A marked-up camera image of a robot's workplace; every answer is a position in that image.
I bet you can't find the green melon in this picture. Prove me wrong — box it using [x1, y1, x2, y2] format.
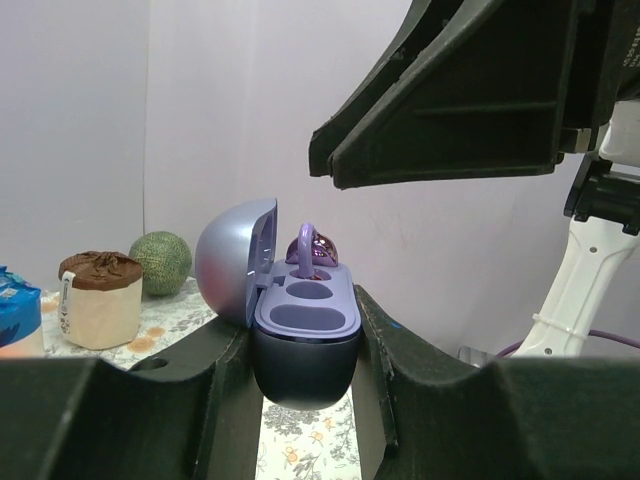
[129, 231, 192, 297]

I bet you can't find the brown topped paper roll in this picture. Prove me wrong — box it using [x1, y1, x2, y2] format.
[57, 251, 143, 351]

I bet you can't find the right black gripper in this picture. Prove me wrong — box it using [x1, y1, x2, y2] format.
[560, 1, 639, 165]

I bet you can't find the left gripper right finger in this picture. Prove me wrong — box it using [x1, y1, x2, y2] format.
[352, 288, 639, 479]

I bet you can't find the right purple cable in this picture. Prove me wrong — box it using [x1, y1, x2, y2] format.
[494, 329, 640, 359]

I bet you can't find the blue wrapped paper roll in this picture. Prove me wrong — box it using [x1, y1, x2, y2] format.
[1, 266, 45, 359]

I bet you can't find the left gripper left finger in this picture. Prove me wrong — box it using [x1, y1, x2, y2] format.
[1, 321, 263, 479]

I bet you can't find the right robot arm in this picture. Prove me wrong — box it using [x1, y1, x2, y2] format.
[308, 0, 639, 357]

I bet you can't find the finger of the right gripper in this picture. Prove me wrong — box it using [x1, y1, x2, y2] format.
[308, 0, 450, 177]
[328, 1, 580, 189]

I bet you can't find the purple earbud case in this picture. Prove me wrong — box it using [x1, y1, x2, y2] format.
[194, 198, 362, 410]

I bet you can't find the purple earbud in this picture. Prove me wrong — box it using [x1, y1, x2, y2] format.
[285, 223, 339, 280]

